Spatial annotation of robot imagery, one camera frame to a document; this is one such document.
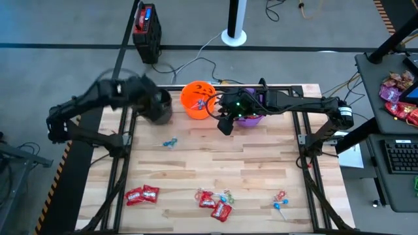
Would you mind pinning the black desk leg pole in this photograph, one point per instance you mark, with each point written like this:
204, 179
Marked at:
356, 135

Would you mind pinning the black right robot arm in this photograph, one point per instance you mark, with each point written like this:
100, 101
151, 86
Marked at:
303, 102

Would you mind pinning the purple candy pack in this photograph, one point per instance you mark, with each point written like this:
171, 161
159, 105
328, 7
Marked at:
390, 94

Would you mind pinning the grey metal stand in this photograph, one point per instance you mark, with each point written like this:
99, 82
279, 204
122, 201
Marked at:
19, 156

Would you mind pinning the orange pumpkin halloween bucket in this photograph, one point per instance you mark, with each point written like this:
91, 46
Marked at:
196, 114

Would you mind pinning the white paper sheet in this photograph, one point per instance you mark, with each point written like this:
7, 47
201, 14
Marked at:
351, 160

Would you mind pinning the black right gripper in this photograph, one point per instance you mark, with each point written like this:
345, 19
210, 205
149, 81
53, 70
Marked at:
241, 104

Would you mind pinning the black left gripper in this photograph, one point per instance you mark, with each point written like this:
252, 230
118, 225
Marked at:
145, 93

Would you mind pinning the red clear lollipop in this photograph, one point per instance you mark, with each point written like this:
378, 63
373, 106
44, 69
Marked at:
199, 194

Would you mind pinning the black tablet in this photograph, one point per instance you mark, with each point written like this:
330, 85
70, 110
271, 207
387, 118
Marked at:
412, 94

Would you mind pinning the purple halloween bucket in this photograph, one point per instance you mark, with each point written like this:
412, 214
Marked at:
249, 122

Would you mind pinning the brown candy pack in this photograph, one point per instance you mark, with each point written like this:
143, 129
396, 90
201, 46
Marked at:
398, 80

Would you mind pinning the black keyboard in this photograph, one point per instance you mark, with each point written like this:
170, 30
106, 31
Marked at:
401, 156

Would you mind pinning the red Skittles candy pack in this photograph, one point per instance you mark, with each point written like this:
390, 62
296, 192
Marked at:
151, 193
221, 211
134, 197
253, 116
207, 200

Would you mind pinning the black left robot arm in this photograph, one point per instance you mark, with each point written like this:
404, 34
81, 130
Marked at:
65, 111

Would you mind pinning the black aluminium table frame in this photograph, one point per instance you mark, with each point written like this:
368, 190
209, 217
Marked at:
284, 87

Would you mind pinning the small black white caster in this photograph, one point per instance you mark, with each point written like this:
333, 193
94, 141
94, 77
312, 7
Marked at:
375, 203

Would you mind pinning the blue candy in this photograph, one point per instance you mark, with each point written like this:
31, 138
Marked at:
171, 142

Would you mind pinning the black hazard-striped platform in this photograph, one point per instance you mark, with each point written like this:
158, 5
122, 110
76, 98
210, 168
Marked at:
401, 9
72, 196

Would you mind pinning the green lollipop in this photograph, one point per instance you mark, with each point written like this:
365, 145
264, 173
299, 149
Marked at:
231, 198

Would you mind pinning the black halloween bucket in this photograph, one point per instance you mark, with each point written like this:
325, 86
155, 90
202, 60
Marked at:
165, 114

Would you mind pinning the black red tool case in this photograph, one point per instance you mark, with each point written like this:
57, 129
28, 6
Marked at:
147, 32

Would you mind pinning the white black pole stand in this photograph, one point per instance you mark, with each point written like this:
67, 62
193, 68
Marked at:
234, 19

